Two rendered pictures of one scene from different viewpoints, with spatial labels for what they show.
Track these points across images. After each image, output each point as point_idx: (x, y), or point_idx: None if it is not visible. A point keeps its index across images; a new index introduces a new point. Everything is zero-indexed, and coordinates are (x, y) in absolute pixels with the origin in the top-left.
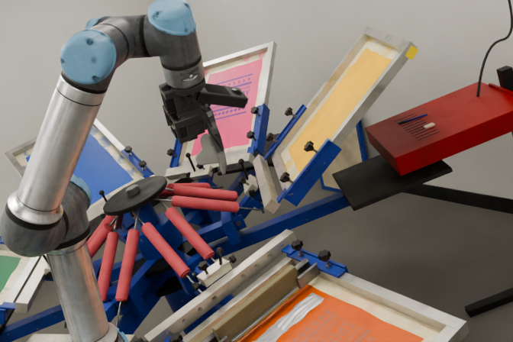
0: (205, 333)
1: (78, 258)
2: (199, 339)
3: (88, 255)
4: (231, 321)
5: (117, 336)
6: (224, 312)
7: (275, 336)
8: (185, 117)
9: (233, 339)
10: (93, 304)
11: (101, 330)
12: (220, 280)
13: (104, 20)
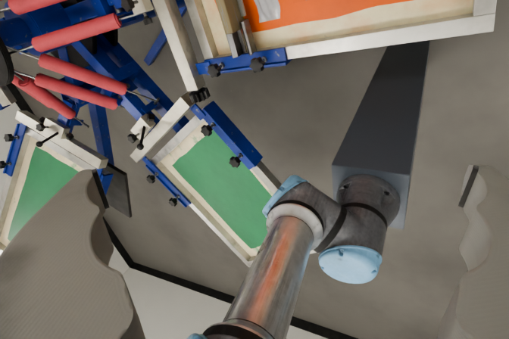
0: (208, 32)
1: (282, 331)
2: (212, 40)
3: (268, 304)
4: (229, 8)
5: (303, 204)
6: (195, 3)
7: None
8: None
9: (242, 13)
10: (301, 262)
11: (308, 234)
12: None
13: None
